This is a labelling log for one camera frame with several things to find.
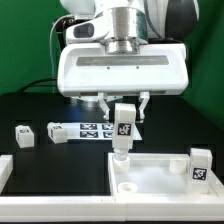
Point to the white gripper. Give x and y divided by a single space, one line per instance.
107 58

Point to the white square table top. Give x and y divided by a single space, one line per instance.
155 175

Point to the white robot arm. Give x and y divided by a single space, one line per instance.
167 21

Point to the white marker tag plate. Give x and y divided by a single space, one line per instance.
88 131

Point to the white U-shaped boundary fence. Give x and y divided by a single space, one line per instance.
121 207

